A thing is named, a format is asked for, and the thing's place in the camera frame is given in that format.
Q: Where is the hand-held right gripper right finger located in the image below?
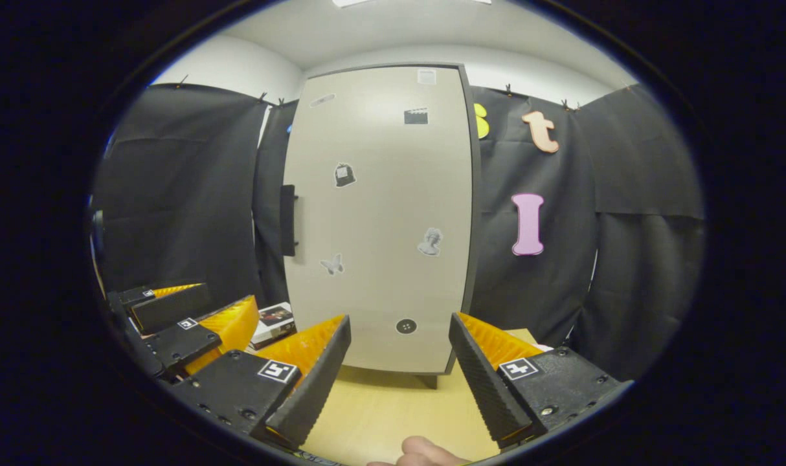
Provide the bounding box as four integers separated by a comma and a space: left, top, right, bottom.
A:
449, 312, 633, 449

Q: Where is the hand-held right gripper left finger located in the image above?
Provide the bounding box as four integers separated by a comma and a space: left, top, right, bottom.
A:
173, 314, 353, 449

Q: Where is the black cabinet door handle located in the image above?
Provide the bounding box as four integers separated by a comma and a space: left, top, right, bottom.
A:
279, 184, 300, 258

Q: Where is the beige cabinet door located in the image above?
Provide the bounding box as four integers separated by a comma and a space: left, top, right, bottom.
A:
282, 65, 475, 375

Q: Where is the book with dark cover picture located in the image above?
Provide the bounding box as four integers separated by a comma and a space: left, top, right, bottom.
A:
249, 302, 298, 350

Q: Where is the black backdrop cloth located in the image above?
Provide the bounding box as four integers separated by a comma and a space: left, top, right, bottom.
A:
92, 83, 706, 383

